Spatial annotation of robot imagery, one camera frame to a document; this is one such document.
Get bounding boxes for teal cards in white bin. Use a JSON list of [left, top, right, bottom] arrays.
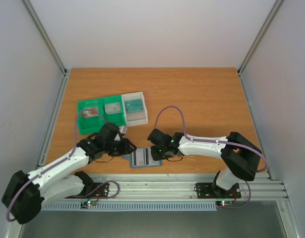
[[124, 99, 143, 113]]

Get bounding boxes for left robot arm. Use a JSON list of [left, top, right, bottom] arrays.
[[1, 122, 137, 224]]

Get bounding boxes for card with red circle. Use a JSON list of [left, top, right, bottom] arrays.
[[82, 107, 98, 119]]

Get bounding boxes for right aluminium corner post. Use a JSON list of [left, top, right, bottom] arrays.
[[237, 0, 284, 77]]

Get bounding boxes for teal leather card holder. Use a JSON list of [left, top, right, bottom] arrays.
[[122, 147, 163, 168]]

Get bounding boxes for grey slotted cable duct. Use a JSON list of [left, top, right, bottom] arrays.
[[42, 201, 217, 212]]

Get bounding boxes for grey card in green bin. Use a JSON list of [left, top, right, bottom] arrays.
[[104, 102, 122, 115]]

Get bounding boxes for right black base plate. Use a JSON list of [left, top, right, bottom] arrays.
[[194, 182, 242, 199]]

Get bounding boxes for white translucent plastic bin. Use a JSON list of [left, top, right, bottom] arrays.
[[121, 92, 148, 127]]

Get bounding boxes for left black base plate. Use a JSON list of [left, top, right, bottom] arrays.
[[66, 182, 110, 199]]

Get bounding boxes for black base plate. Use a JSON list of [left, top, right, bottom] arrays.
[[194, 182, 242, 199], [66, 182, 110, 199]]

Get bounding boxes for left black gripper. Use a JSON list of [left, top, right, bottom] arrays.
[[105, 138, 137, 157]]

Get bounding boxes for green plastic bin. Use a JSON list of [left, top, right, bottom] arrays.
[[77, 95, 125, 135]]

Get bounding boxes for right small circuit board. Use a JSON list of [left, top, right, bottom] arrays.
[[216, 200, 233, 207]]

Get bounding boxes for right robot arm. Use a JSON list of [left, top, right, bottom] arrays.
[[147, 128, 261, 198]]

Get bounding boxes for small circuit board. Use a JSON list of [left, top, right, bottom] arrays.
[[80, 200, 97, 209], [216, 200, 233, 207]]

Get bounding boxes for aluminium front rail frame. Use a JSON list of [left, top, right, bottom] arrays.
[[15, 173, 289, 202]]

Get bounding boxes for left small circuit board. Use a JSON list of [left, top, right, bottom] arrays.
[[80, 200, 97, 209]]

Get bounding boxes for aluminium corner post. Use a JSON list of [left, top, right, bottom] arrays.
[[21, 0, 67, 76], [237, 0, 284, 77]]

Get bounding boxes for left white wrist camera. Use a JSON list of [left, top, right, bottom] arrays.
[[119, 125, 127, 135]]

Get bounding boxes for left aluminium corner post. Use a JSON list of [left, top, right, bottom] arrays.
[[21, 0, 67, 76]]

